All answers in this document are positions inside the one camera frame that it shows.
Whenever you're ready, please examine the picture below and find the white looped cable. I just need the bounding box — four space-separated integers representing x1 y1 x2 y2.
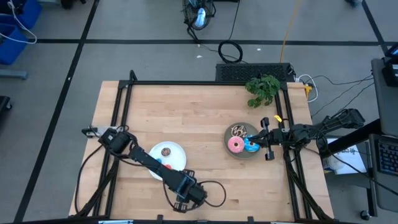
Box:
297 73 320 103

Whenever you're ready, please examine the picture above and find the black keyboard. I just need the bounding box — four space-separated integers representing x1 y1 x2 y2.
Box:
368 133 398 212

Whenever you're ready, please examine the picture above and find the black wire floor fan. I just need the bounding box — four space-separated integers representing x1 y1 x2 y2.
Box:
182 0 217 41

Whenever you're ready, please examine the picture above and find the black coiled cable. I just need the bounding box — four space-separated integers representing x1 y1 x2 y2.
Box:
217 0 244 65

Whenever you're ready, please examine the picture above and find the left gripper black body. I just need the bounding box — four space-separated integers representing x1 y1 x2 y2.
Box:
185 184 208 208

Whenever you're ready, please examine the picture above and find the black diagonal bar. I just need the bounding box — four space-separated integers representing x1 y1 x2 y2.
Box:
318 119 384 159

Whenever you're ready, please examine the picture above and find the large chocolate drizzled donut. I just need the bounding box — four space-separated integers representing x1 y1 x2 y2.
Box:
231 124 248 138

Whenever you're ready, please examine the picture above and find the black perforated computer case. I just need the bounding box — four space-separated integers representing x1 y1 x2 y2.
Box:
215 63 295 83

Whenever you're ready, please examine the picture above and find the large blue frosted donut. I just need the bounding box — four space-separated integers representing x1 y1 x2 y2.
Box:
243 136 261 153

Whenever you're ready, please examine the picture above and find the grey round plate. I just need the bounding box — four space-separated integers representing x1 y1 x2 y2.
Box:
223 122 261 160

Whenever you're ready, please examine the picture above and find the black metal rig frame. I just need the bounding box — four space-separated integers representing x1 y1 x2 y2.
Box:
73 70 335 224

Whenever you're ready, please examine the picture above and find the thick black cable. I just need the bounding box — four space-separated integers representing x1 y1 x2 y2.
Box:
73 144 105 216

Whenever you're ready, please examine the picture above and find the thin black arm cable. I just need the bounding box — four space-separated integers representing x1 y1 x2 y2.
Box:
198 180 227 208

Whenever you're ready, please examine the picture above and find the green leafy plant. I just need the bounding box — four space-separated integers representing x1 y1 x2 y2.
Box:
244 73 281 109

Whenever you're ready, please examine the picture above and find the grey cart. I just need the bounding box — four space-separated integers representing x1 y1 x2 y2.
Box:
371 57 398 138

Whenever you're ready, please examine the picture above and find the white paper sheet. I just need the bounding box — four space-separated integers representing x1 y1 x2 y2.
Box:
323 138 368 175

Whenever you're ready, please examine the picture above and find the long white cable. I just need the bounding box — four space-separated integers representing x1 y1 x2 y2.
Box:
0 0 38 45

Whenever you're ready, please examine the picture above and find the large pink frosted donut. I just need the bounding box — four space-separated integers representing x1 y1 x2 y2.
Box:
227 136 246 154

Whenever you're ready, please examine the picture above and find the grey floor base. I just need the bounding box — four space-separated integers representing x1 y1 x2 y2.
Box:
0 68 28 80

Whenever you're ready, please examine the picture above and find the yellow cable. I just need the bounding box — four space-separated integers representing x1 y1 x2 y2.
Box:
279 0 302 63

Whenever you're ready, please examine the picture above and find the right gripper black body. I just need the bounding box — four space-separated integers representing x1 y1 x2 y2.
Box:
261 117 286 162

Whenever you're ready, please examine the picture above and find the white round plate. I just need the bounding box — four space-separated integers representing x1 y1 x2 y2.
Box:
148 141 188 182

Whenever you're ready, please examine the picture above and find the blue plastic bin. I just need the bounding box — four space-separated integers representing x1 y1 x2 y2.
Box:
0 23 29 66
0 0 42 30

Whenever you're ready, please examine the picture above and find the black device with screen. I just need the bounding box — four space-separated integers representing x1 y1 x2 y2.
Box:
381 42 398 88

